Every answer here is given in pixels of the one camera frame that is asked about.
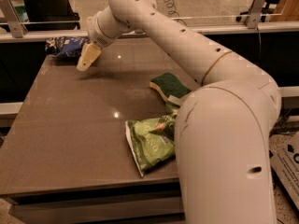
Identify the black coiled cable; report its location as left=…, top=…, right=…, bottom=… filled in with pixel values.
left=156, top=0, right=187, bottom=27

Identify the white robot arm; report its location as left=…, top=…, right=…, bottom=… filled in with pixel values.
left=78, top=0, right=281, bottom=224

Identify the black cabinet behind glass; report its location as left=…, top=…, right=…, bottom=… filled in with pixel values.
left=23, top=0, right=80, bottom=31

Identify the left metal glass bracket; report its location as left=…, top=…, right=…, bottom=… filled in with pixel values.
left=0, top=0, right=27, bottom=38

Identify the black chair right background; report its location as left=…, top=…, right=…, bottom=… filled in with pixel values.
left=235, top=0, right=286, bottom=23

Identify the metal glass bracket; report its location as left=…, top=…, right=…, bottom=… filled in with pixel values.
left=0, top=0, right=27, bottom=38
left=245, top=0, right=265, bottom=29

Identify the right metal glass bracket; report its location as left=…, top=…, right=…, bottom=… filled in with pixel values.
left=245, top=0, right=265, bottom=29

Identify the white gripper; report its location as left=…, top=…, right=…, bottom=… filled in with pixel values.
left=77, top=11, right=113, bottom=72

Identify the glass barrier panel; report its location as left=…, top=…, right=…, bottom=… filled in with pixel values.
left=0, top=0, right=289, bottom=33

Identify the green jalapeno chip bag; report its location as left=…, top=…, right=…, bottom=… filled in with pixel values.
left=125, top=95, right=182, bottom=177

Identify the white printed floor box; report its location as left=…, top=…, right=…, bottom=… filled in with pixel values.
left=270, top=133, right=299, bottom=210

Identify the green and yellow sponge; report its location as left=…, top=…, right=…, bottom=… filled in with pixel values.
left=149, top=73, right=192, bottom=101

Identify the blue chip bag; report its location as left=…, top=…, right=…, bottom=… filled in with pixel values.
left=45, top=36, right=89, bottom=59

